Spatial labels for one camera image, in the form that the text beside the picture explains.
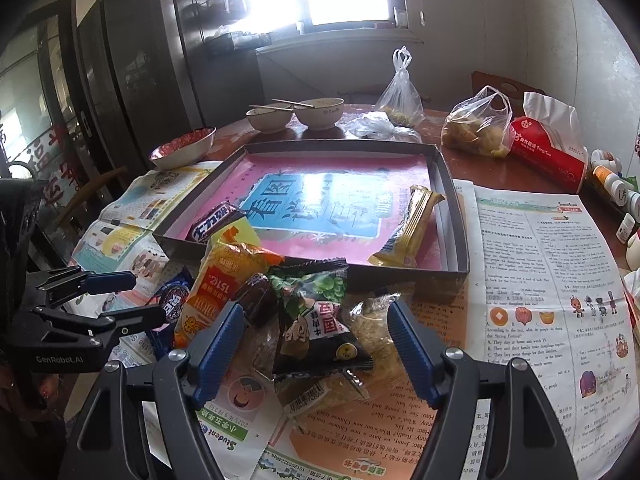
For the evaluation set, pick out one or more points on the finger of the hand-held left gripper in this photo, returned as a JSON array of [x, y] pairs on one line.
[[140, 316], [115, 281]]

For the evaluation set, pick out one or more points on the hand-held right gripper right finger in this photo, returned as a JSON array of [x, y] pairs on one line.
[[405, 340]]

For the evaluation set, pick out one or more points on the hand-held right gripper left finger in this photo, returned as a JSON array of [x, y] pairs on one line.
[[220, 345]]

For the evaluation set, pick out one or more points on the blue cookie packet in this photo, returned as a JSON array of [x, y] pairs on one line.
[[175, 292]]

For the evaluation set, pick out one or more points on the small brown snack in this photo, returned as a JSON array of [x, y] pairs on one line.
[[255, 295]]

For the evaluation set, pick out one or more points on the orange snack packet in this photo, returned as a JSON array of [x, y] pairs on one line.
[[215, 275]]

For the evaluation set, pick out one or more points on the dark green snack packet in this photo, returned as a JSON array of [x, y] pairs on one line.
[[310, 320]]

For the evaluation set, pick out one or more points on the yellowish snack packet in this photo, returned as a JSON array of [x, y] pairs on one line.
[[320, 392]]

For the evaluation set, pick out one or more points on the yellow snack packet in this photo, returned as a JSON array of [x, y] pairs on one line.
[[407, 230]]

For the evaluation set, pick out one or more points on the dark chocolate bar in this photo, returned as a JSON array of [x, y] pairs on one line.
[[212, 222]]

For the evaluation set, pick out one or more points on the dark cardboard box tray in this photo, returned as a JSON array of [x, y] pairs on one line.
[[300, 170]]

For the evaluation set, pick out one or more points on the person's left hand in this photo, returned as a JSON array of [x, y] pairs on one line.
[[50, 395]]

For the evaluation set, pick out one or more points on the clear wrapped pastry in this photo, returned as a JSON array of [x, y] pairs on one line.
[[372, 320]]

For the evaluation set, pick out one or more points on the colourful printed newspaper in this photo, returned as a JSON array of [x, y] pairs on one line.
[[130, 210]]

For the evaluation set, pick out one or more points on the white text newspaper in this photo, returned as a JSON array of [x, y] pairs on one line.
[[530, 260]]

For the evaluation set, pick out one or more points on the red patterned bowl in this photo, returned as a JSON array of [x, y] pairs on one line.
[[182, 147]]

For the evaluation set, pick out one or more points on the glass door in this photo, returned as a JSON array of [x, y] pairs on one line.
[[30, 110]]

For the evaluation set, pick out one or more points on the crumpled clear plastic bag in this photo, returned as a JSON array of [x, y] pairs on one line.
[[382, 127]]

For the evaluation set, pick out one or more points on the plastic bag of fried pastry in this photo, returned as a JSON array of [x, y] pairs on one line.
[[475, 130]]

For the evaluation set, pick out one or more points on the dark refrigerator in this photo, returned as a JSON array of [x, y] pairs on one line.
[[145, 60]]

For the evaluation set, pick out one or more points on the white ceramic bowl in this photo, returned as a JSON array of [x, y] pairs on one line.
[[320, 115], [270, 120]]

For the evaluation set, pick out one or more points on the wooden chopstick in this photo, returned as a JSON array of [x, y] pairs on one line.
[[295, 103], [270, 107]]

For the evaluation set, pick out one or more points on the red tissue pack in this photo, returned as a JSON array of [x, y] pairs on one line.
[[545, 147]]

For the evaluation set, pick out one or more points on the small white bottle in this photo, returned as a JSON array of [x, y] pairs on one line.
[[625, 229]]

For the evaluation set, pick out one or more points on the tall clear plastic bag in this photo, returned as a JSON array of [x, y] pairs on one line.
[[400, 92]]

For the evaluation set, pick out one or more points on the white medicine bottle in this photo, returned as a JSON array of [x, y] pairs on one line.
[[629, 197]]

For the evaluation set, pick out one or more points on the brown wooden chair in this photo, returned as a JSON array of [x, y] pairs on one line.
[[492, 82]]

